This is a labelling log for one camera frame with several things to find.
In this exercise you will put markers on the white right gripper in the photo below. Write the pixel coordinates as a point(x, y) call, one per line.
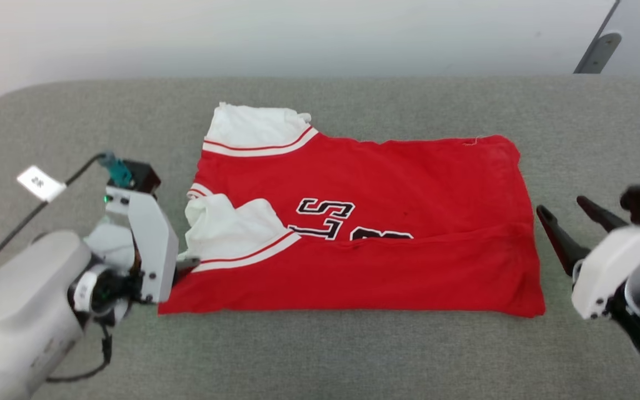
point(609, 266)

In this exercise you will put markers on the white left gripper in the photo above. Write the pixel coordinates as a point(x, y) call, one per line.
point(156, 250)

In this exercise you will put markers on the red and white basketball jersey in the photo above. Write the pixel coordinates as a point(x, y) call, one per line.
point(409, 222)

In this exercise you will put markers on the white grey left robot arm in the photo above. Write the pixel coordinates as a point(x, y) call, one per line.
point(20, 311)

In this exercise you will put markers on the grey metal post bracket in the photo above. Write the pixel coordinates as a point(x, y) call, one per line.
point(603, 53)

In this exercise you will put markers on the grey metal wall bracket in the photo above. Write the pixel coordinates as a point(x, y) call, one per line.
point(595, 36)

